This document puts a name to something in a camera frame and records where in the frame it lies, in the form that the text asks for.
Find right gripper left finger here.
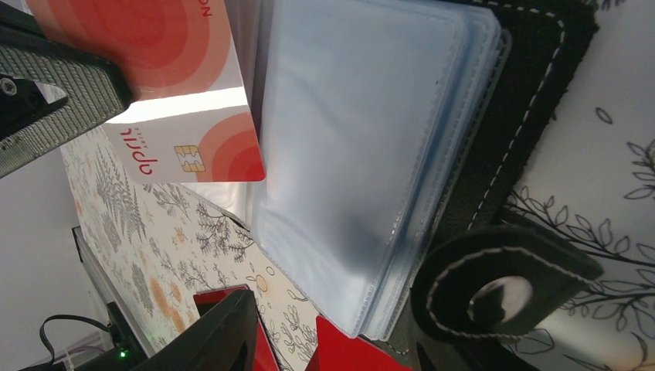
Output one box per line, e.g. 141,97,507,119
133,290,258,371

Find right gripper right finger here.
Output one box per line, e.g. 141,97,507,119
409,333,538,371

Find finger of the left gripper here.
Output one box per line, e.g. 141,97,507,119
1,10,134,176

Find white card red circles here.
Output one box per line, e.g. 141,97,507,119
28,1,266,183

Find red card left tilted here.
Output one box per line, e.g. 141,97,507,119
193,285,280,370

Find floral patterned table mat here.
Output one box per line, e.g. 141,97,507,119
63,1,654,370

